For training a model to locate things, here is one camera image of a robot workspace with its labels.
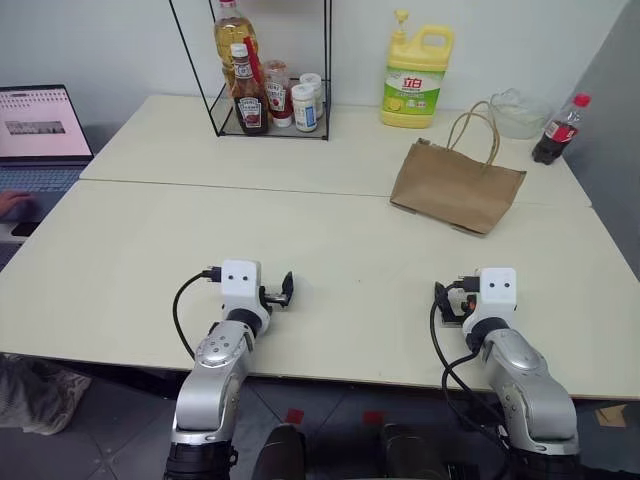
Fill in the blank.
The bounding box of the black wire rack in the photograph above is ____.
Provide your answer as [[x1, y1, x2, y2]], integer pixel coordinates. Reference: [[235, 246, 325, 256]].
[[167, 0, 334, 143]]

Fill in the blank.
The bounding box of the brown cardboard piece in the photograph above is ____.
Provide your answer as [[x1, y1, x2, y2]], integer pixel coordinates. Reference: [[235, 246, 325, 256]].
[[593, 403, 629, 429]]

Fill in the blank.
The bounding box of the cooking oil bottle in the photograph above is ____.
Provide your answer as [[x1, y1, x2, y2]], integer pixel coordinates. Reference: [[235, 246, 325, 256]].
[[213, 0, 265, 99]]

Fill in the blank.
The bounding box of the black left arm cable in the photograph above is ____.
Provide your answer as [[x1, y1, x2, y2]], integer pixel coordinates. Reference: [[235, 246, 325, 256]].
[[172, 268, 224, 360]]

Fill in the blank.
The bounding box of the glass ketchup bottle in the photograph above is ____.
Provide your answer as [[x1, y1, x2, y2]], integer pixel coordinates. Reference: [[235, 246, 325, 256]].
[[229, 43, 271, 137]]

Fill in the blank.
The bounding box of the grey crumpled cloth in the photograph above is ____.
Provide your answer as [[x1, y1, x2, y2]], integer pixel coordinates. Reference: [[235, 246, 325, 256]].
[[0, 351, 94, 436]]

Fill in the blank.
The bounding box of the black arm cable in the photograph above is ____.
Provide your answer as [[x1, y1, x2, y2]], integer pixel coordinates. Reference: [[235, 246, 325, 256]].
[[172, 268, 224, 360], [430, 277, 507, 437]]

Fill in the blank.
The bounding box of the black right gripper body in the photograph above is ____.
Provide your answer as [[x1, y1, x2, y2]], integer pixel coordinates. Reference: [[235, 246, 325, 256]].
[[446, 286, 477, 324]]

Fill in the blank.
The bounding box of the dark rounded shape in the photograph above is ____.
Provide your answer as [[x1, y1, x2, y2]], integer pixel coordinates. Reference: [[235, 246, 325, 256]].
[[249, 423, 308, 480], [378, 423, 452, 480]]

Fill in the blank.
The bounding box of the person's bare hand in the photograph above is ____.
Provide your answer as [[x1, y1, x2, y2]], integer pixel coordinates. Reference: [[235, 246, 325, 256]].
[[0, 189, 38, 223]]

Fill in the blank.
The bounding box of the clear glass bowl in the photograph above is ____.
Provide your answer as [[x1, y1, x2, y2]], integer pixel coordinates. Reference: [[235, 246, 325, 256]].
[[488, 88, 554, 141]]

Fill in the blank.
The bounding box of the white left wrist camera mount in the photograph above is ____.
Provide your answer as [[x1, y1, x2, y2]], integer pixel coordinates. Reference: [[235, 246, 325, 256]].
[[220, 259, 274, 326]]

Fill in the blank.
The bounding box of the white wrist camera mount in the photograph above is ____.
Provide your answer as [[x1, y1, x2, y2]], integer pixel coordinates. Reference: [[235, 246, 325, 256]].
[[461, 267, 518, 337], [220, 259, 274, 326]]

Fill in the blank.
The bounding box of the white capped seasoning jar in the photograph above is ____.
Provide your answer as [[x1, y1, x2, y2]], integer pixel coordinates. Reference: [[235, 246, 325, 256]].
[[298, 72, 326, 120], [290, 83, 321, 134]]

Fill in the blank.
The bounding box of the yellow detergent bottle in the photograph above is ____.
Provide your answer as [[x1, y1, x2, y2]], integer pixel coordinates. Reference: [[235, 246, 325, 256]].
[[380, 8, 456, 131]]

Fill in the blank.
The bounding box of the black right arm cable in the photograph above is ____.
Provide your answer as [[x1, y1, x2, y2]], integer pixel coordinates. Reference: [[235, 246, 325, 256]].
[[430, 277, 507, 437]]

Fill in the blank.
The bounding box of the grey laptop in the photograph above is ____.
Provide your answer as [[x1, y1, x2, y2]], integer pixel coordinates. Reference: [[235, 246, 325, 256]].
[[0, 83, 97, 224]]

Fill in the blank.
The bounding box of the brown paper bag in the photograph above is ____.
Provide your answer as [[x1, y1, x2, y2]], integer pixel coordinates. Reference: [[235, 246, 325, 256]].
[[388, 99, 528, 237]]

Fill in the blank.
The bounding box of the cola bottle red cap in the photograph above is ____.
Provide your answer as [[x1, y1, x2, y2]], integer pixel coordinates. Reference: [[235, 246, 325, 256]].
[[530, 92, 593, 166]]

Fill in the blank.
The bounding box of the red squeeze ketchup bottle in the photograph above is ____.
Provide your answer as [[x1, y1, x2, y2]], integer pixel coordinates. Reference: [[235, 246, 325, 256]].
[[262, 59, 296, 131]]

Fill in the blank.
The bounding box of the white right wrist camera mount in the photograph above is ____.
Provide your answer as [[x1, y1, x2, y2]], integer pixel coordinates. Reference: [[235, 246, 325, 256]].
[[461, 267, 518, 337]]

